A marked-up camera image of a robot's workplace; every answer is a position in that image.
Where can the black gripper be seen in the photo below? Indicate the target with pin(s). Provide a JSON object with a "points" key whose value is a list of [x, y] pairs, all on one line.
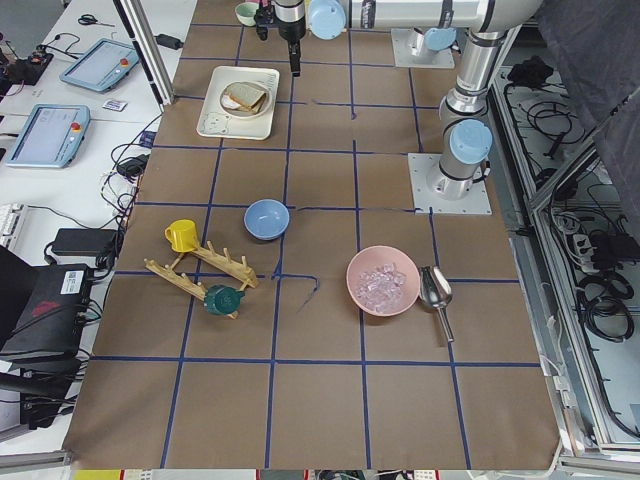
{"points": [[291, 26]]}

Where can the bread slice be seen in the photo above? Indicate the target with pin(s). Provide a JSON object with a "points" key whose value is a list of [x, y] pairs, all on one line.
{"points": [[248, 95]]}

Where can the cream round plate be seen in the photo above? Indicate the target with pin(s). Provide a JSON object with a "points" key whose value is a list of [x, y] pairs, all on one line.
{"points": [[248, 115]]}

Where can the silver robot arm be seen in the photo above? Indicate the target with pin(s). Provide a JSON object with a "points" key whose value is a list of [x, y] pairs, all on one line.
{"points": [[467, 140], [431, 40]]}

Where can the light green bowl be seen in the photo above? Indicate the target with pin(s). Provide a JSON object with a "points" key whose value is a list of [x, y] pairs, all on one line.
{"points": [[245, 13]]}

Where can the fried egg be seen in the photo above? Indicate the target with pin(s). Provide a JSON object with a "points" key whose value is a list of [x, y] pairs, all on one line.
{"points": [[228, 103]]}

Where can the cream bear tray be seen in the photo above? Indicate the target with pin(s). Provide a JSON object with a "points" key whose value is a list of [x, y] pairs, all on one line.
{"points": [[214, 122]]}

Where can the black power adapter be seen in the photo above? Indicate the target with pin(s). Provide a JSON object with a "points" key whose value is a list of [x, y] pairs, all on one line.
{"points": [[169, 41]]}

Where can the small card box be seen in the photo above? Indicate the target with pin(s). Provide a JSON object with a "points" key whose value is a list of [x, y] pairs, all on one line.
{"points": [[115, 105]]}

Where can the far teach pendant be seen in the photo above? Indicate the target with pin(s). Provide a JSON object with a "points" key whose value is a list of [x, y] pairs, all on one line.
{"points": [[102, 66]]}

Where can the teach pendant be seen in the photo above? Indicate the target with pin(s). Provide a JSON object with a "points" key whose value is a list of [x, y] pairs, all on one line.
{"points": [[102, 66], [51, 137]]}

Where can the blue bowl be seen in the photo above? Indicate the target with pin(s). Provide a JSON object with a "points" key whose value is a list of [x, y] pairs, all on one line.
{"points": [[266, 219]]}

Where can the black scissors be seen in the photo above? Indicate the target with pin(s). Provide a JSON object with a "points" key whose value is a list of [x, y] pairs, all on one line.
{"points": [[90, 20]]}

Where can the yellow mug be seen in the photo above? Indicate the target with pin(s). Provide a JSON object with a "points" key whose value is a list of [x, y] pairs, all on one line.
{"points": [[182, 235]]}

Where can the wooden mug rack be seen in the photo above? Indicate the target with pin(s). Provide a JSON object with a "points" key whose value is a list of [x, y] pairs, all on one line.
{"points": [[222, 262]]}

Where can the near teach pendant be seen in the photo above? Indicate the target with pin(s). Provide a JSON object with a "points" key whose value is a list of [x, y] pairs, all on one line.
{"points": [[51, 137]]}

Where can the pink bowl with ice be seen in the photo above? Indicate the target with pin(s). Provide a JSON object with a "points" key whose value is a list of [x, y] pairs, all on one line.
{"points": [[383, 281]]}

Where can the dark green mug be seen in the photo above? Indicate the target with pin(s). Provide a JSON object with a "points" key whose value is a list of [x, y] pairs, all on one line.
{"points": [[223, 300]]}

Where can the black power brick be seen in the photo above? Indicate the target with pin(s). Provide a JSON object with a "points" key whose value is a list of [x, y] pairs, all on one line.
{"points": [[82, 242]]}

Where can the metal scoop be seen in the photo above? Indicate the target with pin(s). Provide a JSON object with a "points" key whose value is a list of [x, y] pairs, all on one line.
{"points": [[436, 294]]}

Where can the black computer box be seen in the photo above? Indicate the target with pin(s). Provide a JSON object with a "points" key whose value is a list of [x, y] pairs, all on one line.
{"points": [[41, 308]]}

